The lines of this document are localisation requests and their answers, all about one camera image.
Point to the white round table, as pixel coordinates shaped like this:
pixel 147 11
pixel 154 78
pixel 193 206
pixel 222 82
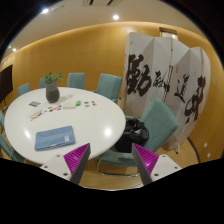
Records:
pixel 97 121

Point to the teal chair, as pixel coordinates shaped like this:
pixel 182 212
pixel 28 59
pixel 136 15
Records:
pixel 109 86
pixel 76 80
pixel 10 152
pixel 41 83
pixel 161 124
pixel 23 89

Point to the green potted plant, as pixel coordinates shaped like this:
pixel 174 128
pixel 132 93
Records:
pixel 50 77

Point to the teal chair far left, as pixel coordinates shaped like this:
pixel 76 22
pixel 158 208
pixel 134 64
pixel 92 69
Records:
pixel 23 89

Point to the teal chair back right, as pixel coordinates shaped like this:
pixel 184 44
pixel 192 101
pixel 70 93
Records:
pixel 109 86

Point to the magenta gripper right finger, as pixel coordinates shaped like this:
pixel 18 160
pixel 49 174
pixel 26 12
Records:
pixel 145 161

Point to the black bag on chair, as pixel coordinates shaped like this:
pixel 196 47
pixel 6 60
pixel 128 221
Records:
pixel 135 133

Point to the white flat box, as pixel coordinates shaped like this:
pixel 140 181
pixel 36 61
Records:
pixel 69 105

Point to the dark grey plant pot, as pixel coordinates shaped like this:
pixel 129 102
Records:
pixel 52 92

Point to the small grey card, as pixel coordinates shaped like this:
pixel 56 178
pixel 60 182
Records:
pixel 34 103

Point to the teal chair back middle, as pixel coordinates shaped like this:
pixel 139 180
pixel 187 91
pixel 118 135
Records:
pixel 76 80

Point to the black wall television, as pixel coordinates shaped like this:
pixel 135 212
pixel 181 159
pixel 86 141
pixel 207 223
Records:
pixel 6 85

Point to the teal chair back left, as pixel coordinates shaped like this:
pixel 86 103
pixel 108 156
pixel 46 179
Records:
pixel 41 83

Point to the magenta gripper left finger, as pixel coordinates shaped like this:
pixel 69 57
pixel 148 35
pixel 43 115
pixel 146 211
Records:
pixel 76 161

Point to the white calligraphy folding screen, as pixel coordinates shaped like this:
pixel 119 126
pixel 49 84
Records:
pixel 165 68

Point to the folded blue towel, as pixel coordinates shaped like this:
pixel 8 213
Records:
pixel 54 138

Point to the teal chair left front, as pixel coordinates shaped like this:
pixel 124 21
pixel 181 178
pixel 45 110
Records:
pixel 10 152

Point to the teal chair near right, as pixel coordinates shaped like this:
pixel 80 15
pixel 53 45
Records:
pixel 161 124

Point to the row of colourful small items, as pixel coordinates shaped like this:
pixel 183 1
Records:
pixel 45 111

